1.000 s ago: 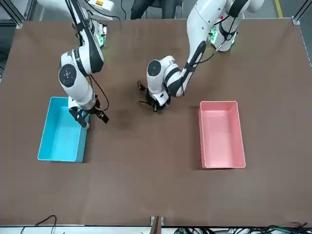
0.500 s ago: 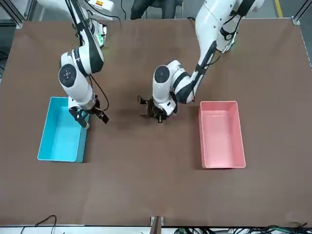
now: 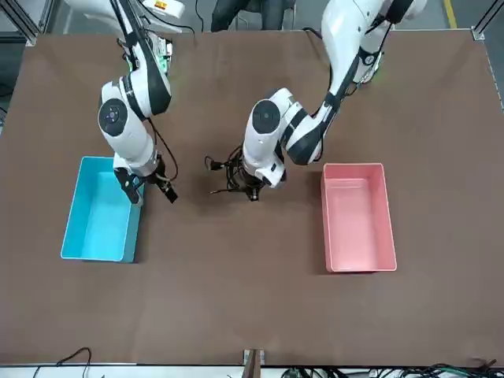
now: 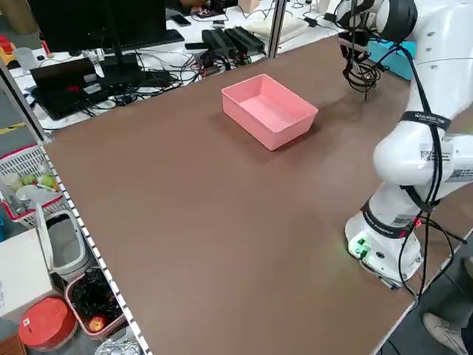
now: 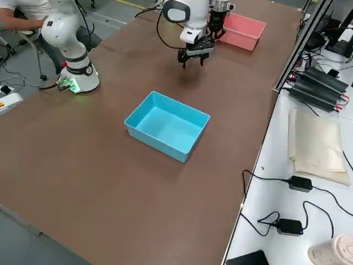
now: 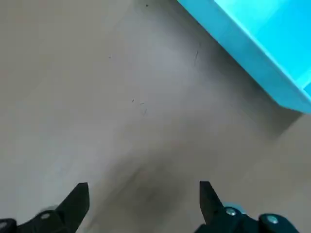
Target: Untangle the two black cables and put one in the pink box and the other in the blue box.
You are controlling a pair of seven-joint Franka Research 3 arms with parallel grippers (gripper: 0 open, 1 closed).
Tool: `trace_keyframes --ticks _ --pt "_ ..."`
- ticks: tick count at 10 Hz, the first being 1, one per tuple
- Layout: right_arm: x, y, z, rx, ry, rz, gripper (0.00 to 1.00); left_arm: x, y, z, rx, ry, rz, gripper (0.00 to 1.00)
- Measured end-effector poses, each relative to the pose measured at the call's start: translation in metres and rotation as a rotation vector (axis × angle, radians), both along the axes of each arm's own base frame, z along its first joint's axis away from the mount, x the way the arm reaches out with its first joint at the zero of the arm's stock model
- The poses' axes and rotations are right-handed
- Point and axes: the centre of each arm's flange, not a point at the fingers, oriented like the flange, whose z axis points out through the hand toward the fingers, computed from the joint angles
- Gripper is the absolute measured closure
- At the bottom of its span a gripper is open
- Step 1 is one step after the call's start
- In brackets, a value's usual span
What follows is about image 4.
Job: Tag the green fruit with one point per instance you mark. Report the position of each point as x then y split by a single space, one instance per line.
47 180
29 180

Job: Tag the black power brick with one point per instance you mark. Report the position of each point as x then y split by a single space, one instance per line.
245 38
218 42

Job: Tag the slanted aluminium frame post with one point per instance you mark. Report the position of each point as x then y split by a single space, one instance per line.
22 107

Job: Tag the white cardboard box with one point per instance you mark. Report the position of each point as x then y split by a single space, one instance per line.
22 270

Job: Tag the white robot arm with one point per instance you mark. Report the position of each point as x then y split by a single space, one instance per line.
406 155

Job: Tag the translucent plastic cup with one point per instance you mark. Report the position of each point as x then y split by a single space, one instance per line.
26 59

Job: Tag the red apple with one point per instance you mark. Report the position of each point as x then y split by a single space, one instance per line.
97 324

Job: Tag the silver foil bag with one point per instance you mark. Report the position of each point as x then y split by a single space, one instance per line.
118 345

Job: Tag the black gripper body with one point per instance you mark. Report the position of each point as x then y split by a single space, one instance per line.
353 38

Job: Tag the white plastic basket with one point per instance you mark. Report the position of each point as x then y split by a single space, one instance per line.
22 159

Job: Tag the black laptop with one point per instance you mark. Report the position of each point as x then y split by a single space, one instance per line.
63 92

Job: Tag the blue plastic box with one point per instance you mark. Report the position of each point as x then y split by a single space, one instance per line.
401 63

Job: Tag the yellow and red toy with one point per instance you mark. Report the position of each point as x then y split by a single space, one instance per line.
5 55

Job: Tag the aluminium table edge rail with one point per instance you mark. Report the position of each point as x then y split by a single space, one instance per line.
96 255

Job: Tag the white foam pad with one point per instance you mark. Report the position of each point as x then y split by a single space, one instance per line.
288 26

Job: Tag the pink waste bin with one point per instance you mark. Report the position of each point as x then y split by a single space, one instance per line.
74 299

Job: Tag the white trash bin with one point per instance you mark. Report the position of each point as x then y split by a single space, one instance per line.
70 264

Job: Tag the black smartphone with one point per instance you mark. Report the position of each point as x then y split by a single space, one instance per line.
181 20

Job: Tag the black computer monitor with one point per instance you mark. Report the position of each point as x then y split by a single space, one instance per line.
92 22

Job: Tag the pink plastic box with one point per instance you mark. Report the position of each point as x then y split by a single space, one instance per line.
273 111

